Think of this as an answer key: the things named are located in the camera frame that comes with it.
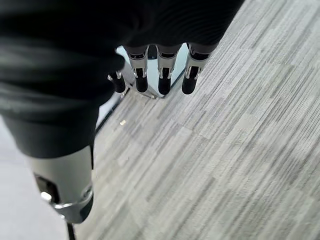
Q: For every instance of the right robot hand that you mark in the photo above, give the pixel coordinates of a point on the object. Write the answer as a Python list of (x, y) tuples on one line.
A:
[(75, 62)]

